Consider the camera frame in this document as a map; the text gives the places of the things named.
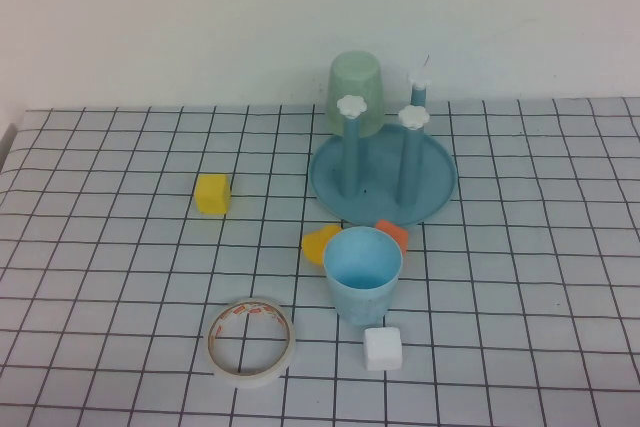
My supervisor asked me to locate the light blue plastic cup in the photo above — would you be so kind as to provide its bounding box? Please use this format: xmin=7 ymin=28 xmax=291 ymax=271
xmin=322 ymin=225 xmax=404 ymax=326

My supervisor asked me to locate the blue cup stand with pegs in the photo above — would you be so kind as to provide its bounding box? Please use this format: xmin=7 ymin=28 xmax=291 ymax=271
xmin=307 ymin=68 xmax=459 ymax=227

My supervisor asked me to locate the translucent green plastic cup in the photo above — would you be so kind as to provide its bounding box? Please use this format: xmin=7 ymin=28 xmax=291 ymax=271
xmin=323 ymin=50 xmax=387 ymax=138

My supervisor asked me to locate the yellow rubber duck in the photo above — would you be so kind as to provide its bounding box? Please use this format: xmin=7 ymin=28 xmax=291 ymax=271
xmin=301 ymin=225 xmax=344 ymax=267

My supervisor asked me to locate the orange foam cube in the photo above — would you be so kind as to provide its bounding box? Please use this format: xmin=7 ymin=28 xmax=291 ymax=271
xmin=374 ymin=219 xmax=410 ymax=254

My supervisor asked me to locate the yellow foam cube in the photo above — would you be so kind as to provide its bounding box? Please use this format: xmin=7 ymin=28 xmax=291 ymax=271
xmin=194 ymin=173 xmax=232 ymax=216

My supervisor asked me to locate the white foam cube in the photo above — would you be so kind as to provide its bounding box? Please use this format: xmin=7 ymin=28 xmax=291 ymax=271
xmin=363 ymin=326 xmax=404 ymax=373

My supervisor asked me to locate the white tape roll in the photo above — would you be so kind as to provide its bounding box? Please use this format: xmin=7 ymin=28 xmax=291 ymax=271
xmin=205 ymin=296 xmax=297 ymax=389

